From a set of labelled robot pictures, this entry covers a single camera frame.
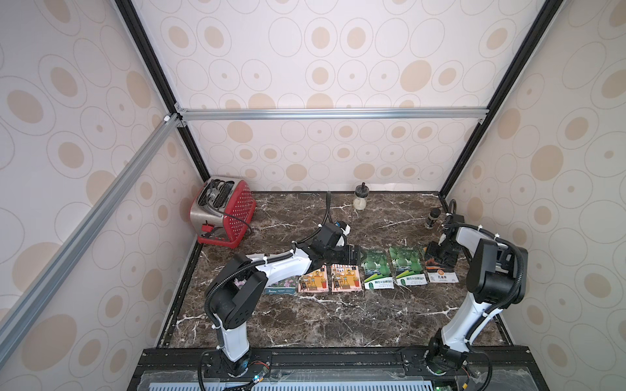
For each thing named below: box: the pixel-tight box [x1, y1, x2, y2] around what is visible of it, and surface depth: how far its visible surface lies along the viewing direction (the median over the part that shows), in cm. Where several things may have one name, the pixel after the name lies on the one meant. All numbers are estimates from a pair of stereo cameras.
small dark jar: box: [424, 207, 441, 230], surface depth 105 cm
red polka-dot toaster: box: [189, 175, 257, 249], surface depth 95 cm
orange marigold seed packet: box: [427, 268, 459, 284], surface depth 94 cm
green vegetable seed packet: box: [388, 245, 428, 286], surface depth 96 cm
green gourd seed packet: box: [361, 248, 395, 290], surface depth 95 cm
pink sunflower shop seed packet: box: [297, 263, 330, 294], surface depth 92 cm
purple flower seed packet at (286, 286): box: [264, 275, 298, 295], surface depth 90 cm
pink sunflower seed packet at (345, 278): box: [330, 263, 362, 293], surface depth 94 cm
